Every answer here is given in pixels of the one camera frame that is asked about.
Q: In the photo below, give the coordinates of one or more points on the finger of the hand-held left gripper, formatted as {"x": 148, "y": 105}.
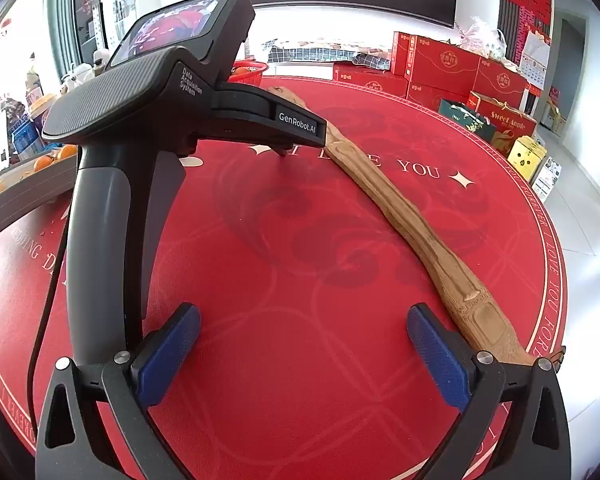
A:
{"x": 283, "y": 149}

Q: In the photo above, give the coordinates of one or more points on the grey curtain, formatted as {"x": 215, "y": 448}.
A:
{"x": 57, "y": 25}

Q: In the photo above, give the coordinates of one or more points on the yellow cardboard box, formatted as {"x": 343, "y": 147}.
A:
{"x": 526, "y": 157}

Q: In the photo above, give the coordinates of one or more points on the slim red gift box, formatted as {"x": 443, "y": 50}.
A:
{"x": 401, "y": 52}

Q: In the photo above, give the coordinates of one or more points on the glass display cabinet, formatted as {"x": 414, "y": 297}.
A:
{"x": 92, "y": 5}

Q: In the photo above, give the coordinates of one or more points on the green gift bag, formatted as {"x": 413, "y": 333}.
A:
{"x": 465, "y": 117}

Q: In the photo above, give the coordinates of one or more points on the clear plastic gift wrap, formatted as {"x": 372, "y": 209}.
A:
{"x": 482, "y": 40}

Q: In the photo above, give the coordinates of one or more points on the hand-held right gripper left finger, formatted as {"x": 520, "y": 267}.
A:
{"x": 170, "y": 355}

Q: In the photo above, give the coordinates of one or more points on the wall calendar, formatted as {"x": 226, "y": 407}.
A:
{"x": 534, "y": 60}

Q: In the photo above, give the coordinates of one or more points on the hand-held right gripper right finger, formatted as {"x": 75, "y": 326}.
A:
{"x": 437, "y": 360}

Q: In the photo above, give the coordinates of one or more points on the pile of leafy mandarins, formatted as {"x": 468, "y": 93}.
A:
{"x": 239, "y": 71}

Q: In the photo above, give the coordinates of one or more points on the red apple gift box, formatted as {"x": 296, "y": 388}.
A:
{"x": 510, "y": 127}

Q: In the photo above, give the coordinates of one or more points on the long wooden stick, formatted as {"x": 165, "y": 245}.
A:
{"x": 380, "y": 195}

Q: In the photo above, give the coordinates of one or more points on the checkered cloth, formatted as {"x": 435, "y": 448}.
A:
{"x": 320, "y": 54}

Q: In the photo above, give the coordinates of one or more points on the purple milk tea cup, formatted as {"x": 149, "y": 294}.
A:
{"x": 42, "y": 110}

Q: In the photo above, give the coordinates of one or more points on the large red gift box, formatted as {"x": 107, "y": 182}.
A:
{"x": 442, "y": 62}

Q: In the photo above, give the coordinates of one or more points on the grey shallow tray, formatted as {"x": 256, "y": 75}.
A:
{"x": 20, "y": 200}

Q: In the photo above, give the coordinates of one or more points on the small brown cardboard box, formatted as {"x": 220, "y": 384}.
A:
{"x": 555, "y": 115}

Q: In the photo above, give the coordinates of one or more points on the red plastic basket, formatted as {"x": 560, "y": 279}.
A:
{"x": 254, "y": 76}

